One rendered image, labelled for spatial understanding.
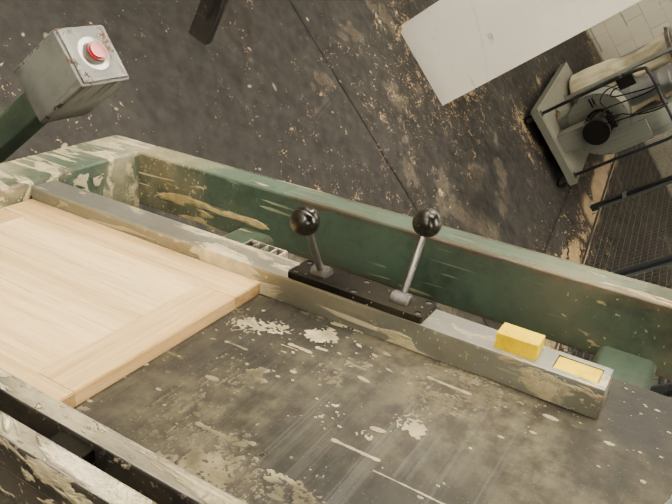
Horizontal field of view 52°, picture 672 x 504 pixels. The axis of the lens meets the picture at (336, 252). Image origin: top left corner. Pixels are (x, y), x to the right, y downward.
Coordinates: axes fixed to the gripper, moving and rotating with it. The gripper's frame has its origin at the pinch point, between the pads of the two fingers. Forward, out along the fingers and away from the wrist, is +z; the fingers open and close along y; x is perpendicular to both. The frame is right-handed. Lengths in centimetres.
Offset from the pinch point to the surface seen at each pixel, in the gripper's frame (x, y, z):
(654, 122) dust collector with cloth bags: -131, 500, 102
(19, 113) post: 43, 22, 57
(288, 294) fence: -30.4, -9.3, 21.8
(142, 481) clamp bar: -34, -50, 11
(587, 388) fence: -64, -14, 1
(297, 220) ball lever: -26.8, -12.7, 8.3
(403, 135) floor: 4, 290, 137
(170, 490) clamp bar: -36, -50, 9
